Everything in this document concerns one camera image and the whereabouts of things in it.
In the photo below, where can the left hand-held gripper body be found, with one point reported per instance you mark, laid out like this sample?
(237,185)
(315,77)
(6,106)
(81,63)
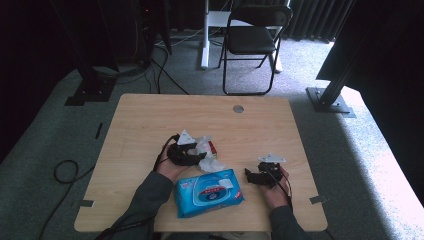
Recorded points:
(180,156)

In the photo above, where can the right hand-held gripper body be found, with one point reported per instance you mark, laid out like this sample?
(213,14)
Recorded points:
(271,173)

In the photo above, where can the white wet wipe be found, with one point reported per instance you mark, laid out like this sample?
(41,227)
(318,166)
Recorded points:
(208,163)

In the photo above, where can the blue wet wipe pack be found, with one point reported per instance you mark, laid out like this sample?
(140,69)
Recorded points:
(206,193)

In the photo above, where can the person's left hand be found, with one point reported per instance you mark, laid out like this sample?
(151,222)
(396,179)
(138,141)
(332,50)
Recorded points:
(170,168)

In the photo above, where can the person's right hand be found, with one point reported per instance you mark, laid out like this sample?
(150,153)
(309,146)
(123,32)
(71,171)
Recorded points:
(276,196)

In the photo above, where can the grey tape piece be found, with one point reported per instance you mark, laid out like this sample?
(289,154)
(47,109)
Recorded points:
(318,199)

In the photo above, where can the grey round table grommet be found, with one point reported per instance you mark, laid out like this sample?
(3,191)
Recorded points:
(238,108)

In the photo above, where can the black tape strip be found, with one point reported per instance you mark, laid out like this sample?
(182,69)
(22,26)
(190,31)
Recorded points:
(98,130)

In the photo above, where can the black metal stand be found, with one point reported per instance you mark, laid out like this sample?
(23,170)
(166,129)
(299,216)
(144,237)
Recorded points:
(328,101)

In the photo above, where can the black stand with flat base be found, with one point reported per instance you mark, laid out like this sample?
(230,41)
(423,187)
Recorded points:
(90,93)

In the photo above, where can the dark equipment rack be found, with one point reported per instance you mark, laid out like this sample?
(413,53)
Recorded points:
(146,33)

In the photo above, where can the black folding chair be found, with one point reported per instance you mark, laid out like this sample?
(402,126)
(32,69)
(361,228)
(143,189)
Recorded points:
(250,40)

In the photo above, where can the dark pleated curtain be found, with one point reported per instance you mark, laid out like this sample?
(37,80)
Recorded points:
(310,16)

